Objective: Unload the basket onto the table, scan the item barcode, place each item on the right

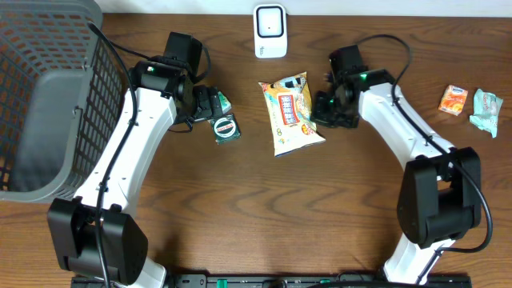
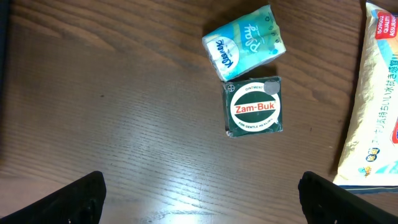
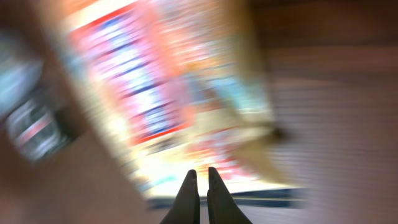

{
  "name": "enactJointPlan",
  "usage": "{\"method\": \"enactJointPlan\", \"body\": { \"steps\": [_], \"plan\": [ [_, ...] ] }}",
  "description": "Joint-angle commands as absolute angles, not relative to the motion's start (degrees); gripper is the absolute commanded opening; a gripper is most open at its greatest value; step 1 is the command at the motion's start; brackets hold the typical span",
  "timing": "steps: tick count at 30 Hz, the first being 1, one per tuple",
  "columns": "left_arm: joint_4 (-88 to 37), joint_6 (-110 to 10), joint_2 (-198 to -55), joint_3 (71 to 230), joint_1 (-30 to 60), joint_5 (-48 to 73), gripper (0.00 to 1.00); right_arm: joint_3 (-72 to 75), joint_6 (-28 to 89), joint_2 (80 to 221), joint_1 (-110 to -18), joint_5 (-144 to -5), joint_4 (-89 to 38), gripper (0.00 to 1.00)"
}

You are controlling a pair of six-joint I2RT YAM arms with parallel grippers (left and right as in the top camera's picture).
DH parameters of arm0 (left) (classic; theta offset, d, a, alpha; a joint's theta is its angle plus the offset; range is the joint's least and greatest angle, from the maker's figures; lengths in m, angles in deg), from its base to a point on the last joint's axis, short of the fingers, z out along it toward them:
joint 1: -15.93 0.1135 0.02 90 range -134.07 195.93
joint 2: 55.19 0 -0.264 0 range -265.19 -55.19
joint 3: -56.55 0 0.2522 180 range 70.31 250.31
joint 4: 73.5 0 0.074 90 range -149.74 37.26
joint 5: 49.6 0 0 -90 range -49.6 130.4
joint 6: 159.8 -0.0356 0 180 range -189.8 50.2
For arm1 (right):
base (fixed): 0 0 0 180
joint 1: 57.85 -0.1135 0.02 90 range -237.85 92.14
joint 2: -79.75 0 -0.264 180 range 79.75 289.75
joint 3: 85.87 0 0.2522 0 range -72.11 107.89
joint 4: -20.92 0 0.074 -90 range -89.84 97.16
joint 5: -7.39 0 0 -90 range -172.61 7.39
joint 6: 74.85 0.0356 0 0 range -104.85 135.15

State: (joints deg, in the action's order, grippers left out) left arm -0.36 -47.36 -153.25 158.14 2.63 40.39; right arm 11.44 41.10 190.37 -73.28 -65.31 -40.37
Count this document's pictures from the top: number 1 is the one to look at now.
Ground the green white packet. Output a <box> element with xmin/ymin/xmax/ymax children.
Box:
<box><xmin>218</xmin><ymin>91</ymin><xmax>232</xmax><ymax>114</ymax></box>

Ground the dark green round-label packet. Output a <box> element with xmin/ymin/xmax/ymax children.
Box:
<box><xmin>209</xmin><ymin>114</ymin><xmax>241</xmax><ymax>145</ymax></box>

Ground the large yellow snack bag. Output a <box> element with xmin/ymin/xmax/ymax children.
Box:
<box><xmin>259</xmin><ymin>72</ymin><xmax>325</xmax><ymax>157</ymax></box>

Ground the orange small packet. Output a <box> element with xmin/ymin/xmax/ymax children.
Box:
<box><xmin>438</xmin><ymin>85</ymin><xmax>468</xmax><ymax>116</ymax></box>

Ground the light blue small packet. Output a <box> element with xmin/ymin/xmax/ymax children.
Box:
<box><xmin>469</xmin><ymin>89</ymin><xmax>503</xmax><ymax>138</ymax></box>

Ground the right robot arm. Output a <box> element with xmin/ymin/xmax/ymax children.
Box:
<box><xmin>311</xmin><ymin>45</ymin><xmax>482</xmax><ymax>285</ymax></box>

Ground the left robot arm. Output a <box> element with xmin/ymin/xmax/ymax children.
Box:
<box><xmin>47</xmin><ymin>32</ymin><xmax>223</xmax><ymax>287</ymax></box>

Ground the white barcode scanner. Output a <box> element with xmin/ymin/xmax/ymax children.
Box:
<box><xmin>253</xmin><ymin>3</ymin><xmax>288</xmax><ymax>58</ymax></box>

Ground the grey plastic mesh basket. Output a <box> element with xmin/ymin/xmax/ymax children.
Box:
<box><xmin>1</xmin><ymin>0</ymin><xmax>126</xmax><ymax>202</ymax></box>

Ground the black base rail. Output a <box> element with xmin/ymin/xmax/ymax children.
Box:
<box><xmin>70</xmin><ymin>272</ymin><xmax>473</xmax><ymax>288</ymax></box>

